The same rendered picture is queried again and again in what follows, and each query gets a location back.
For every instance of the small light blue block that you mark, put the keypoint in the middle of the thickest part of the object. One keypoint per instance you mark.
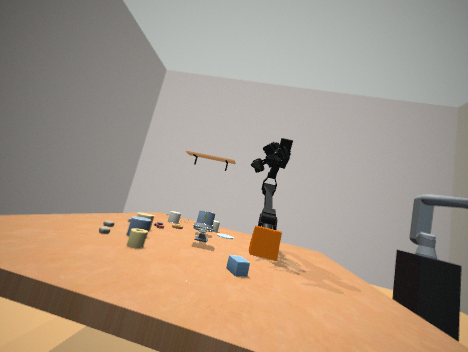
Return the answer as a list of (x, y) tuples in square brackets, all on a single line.
[(237, 265)]

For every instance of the dark blue cylinder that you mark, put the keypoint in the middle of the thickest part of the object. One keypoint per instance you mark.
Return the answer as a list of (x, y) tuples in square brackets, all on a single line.
[(139, 223), (206, 217)]

